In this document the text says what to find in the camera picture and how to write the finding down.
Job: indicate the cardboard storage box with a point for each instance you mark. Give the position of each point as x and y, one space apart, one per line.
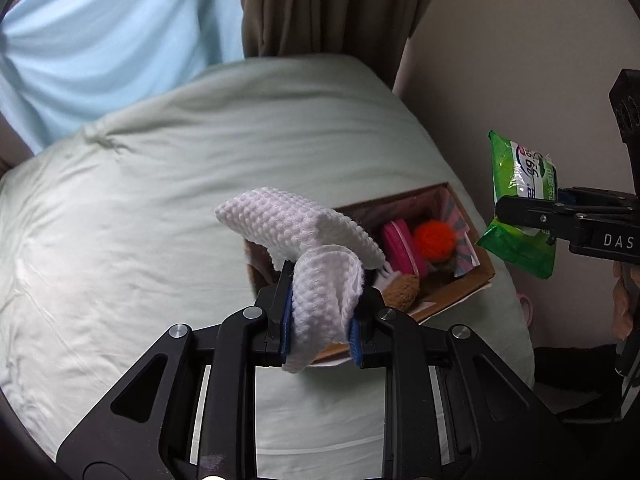
466 269

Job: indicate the small brown plush toy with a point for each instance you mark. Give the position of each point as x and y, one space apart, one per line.
401 293

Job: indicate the person right hand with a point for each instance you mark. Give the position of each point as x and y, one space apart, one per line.
622 324

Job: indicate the orange fuzzy ball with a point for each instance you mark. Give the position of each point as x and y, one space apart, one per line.
435 241

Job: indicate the brown right curtain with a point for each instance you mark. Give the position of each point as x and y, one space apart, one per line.
374 32

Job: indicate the pale green bed sheet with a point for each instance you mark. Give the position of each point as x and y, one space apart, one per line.
109 236

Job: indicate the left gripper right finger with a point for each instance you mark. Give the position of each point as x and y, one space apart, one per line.
453 409

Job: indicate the white waffle cloth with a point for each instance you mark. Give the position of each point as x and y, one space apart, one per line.
330 253

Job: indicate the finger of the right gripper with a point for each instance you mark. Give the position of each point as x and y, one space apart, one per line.
559 218

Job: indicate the light blue window cloth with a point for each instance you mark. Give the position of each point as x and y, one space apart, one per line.
68 62

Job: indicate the green wet wipes pack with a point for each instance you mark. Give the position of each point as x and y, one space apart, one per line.
521 177

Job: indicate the pink zip pouch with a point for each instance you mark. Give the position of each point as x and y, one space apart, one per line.
400 250

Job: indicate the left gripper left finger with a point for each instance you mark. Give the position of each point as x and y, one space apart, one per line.
186 408

